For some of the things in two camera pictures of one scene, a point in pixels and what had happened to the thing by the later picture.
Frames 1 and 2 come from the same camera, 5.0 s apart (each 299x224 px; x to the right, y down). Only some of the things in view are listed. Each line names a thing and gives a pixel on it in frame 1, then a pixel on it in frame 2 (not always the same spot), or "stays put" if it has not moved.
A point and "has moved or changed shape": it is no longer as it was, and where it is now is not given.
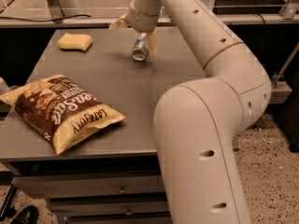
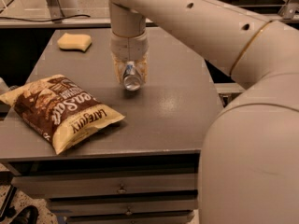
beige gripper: [139, 21] → [129, 47]
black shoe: [28, 216] stays put
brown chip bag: [57, 112] stays put
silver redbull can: [140, 49] has moved or changed shape
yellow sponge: [80, 42] stays put
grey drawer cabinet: [111, 176] stays put
